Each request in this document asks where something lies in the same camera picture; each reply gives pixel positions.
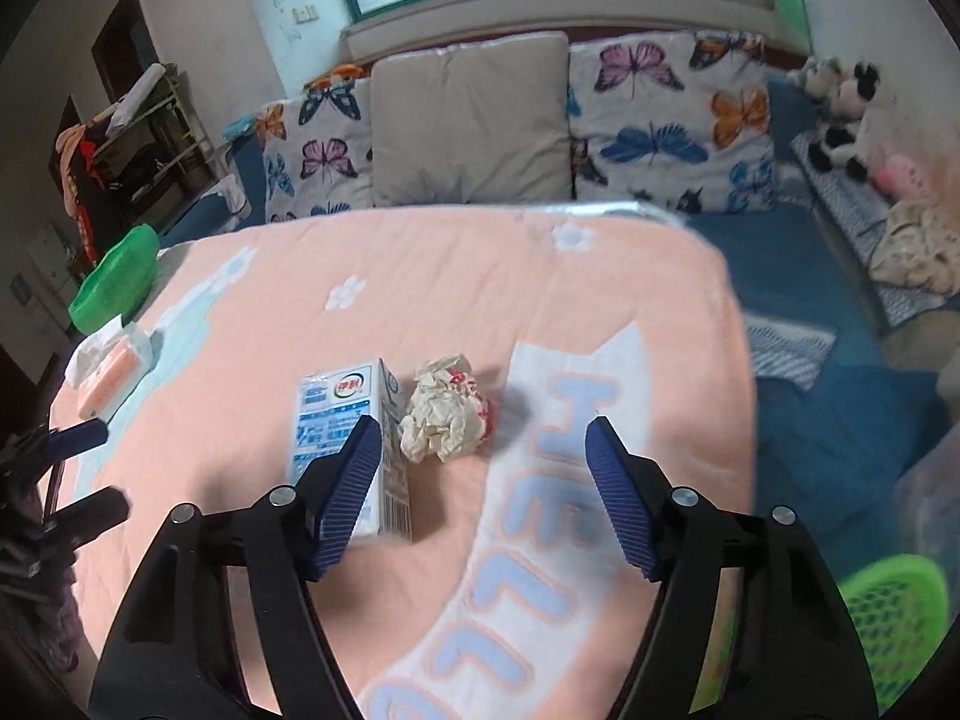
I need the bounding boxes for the checkered grey mat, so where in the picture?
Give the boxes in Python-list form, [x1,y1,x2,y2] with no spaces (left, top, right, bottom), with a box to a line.
[787,127,953,331]

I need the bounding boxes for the pink plush toy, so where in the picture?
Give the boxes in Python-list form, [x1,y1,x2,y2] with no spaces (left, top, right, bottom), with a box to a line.
[870,154,931,200]

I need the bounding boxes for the grey plush toy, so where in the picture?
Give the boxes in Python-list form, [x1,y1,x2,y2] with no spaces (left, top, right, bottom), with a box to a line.
[787,56,841,102]

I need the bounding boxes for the red and orange hanging clothes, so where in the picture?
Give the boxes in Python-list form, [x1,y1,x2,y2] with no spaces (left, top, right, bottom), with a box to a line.
[54,124,98,263]

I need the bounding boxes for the spotted cream plush toy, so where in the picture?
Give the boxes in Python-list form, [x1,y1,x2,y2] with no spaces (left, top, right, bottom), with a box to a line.
[870,202,960,293]

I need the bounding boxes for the green plastic basin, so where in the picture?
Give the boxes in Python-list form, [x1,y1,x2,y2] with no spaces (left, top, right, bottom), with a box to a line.
[69,225,161,335]

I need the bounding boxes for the green plastic basket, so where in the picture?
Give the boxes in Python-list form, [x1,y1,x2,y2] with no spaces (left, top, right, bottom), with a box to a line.
[836,553,952,717]

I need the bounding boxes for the beige pillow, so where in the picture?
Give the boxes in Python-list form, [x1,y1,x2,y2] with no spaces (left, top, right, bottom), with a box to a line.
[371,31,575,207]

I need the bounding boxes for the white rolled paper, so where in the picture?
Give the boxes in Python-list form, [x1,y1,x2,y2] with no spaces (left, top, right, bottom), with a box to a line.
[109,64,166,136]

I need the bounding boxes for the paper wrapper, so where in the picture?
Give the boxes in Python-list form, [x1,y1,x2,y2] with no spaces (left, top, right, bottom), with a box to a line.
[397,354,497,464]

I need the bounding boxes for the large butterfly print pillow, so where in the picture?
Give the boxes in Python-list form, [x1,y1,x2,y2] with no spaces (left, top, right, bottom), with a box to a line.
[568,30,777,215]

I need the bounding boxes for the dark wooden door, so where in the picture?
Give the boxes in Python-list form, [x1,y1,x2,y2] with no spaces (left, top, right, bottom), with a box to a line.
[91,0,162,91]

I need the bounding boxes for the black and white plush cow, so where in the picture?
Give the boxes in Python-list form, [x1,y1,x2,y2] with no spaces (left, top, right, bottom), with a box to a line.
[806,60,882,181]

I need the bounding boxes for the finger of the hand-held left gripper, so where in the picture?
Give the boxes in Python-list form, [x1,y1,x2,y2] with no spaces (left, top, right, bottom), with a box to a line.
[30,487,130,545]
[22,420,110,462]

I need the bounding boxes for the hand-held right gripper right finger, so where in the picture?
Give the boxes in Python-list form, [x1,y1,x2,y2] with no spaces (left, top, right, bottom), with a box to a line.
[585,416,878,720]

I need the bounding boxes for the blue and white milk carton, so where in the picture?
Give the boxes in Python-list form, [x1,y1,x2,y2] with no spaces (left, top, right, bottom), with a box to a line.
[289,358,413,545]

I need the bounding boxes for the metal shelf rack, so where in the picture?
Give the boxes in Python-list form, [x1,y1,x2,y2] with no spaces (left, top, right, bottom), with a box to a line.
[90,64,226,203]

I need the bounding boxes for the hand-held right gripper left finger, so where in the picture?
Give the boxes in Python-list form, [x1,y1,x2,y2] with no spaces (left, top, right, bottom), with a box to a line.
[88,414,383,720]

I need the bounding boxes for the peach blanket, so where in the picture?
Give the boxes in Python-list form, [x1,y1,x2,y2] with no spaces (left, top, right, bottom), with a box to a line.
[49,199,758,720]

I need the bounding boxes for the person's left forearm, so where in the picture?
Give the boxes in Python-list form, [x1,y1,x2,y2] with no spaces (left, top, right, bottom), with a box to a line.
[0,562,80,683]

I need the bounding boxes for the small butterfly print pillow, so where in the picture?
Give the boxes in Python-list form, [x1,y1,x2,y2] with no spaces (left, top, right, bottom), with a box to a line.
[255,75,374,224]

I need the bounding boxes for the clear plastic storage box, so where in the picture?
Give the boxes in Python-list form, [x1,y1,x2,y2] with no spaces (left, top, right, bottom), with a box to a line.
[892,450,960,563]

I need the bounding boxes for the orange tissue pack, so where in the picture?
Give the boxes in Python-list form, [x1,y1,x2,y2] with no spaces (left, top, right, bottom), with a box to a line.
[64,315,155,421]

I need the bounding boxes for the striped grey cloth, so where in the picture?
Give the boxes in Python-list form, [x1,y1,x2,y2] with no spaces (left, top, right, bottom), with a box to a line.
[742,315,837,391]

